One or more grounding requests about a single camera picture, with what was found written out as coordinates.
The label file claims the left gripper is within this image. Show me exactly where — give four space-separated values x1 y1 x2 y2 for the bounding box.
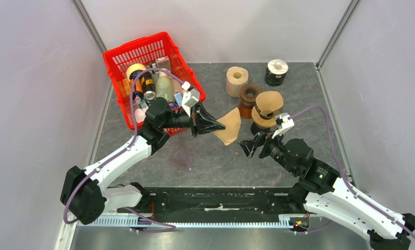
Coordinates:
161 102 225 138

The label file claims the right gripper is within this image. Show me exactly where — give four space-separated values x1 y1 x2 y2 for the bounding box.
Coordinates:
236 127 298 176

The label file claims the light wooden ring holder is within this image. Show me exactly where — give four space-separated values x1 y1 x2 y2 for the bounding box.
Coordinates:
251 107 282 128

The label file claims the brown paper coffee filter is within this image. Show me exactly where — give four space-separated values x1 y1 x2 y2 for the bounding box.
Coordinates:
255 91 284 120

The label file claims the dark wooden ring holder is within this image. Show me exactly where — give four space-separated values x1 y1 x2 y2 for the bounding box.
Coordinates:
239 83 262 103

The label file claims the red plastic basket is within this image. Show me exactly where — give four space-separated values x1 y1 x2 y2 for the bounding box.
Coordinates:
103 32 206 130

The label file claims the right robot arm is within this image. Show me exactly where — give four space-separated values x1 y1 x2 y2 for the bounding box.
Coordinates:
239 133 415 249

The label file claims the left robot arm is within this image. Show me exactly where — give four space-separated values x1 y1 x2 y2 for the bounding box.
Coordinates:
60 97 225 224

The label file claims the amber glass carafe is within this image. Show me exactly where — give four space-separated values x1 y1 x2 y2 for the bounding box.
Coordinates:
238 100 255 119

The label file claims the clear pink plastic cone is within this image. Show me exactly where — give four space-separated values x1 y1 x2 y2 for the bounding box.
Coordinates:
169 148 194 171

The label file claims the green bottle pink cap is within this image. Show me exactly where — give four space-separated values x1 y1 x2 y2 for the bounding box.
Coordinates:
155 71 175 102

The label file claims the beige paper towel roll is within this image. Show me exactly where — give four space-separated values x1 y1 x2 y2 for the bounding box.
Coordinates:
225 66 249 97

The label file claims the pink cloth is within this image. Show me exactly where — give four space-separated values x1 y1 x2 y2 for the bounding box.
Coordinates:
134 107 148 123

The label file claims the black orange can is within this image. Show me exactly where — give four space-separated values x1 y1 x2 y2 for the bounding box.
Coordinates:
133 71 156 102

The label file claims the black wrapped paper roll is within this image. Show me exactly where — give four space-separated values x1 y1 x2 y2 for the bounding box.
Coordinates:
264 59 288 86

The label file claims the yellow tape roll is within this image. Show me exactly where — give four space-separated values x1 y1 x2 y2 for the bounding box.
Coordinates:
125 64 146 80

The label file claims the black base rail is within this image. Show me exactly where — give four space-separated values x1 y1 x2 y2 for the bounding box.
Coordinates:
117 186 322 224

